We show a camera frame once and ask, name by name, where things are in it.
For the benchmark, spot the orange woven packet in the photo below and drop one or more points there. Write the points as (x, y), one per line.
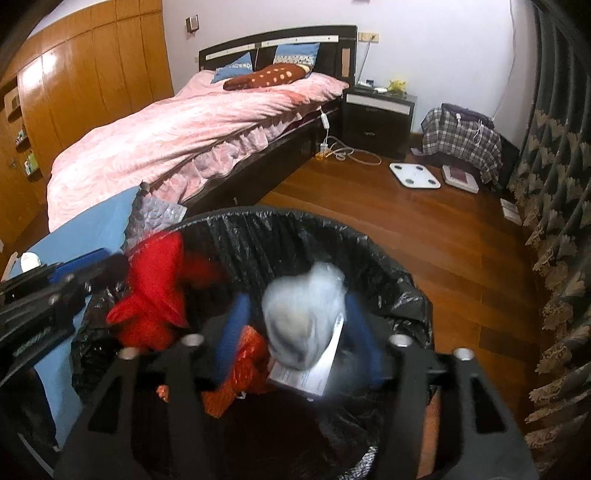
(240, 369)

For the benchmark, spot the brown wall lamp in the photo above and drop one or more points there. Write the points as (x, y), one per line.
(192, 23)

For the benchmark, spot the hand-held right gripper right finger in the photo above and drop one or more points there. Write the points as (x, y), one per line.
(367, 346)

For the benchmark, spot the bin with black liner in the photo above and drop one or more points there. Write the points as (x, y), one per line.
(360, 277)

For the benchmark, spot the dark wooden bed frame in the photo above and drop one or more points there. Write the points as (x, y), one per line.
(332, 41)

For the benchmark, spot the white bathroom scale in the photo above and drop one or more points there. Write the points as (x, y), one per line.
(414, 175)

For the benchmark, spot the yellow plush toy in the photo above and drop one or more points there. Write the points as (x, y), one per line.
(396, 85)

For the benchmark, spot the blue patterned pillow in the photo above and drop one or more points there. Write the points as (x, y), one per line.
(295, 55)
(235, 69)

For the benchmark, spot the white scale with dark centre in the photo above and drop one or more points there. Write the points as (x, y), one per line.
(459, 177)

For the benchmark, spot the brown dotted pillow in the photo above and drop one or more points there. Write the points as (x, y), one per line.
(268, 76)

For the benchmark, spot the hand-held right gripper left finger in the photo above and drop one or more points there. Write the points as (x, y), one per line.
(235, 323)

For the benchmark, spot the wall socket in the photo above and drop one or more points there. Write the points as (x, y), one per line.
(369, 37)

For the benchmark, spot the dark patterned curtain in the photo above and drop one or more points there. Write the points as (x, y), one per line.
(558, 184)

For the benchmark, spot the white booklet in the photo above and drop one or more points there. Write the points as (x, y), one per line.
(511, 212)

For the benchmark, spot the small white container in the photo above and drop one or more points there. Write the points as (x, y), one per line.
(30, 262)

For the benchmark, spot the bed with pink blanket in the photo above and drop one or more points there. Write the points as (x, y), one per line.
(161, 134)

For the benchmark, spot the black and white nightstand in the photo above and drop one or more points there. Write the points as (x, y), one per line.
(376, 124)

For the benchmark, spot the white tissue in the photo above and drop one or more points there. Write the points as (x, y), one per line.
(295, 314)

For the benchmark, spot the plaid fabric bag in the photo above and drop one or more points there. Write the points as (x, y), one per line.
(461, 138)

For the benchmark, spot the wooden wardrobe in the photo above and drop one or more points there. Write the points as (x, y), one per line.
(92, 69)

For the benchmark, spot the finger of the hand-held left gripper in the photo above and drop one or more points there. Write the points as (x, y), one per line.
(83, 267)

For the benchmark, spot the red plastic bag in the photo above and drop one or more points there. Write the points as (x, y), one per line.
(152, 286)

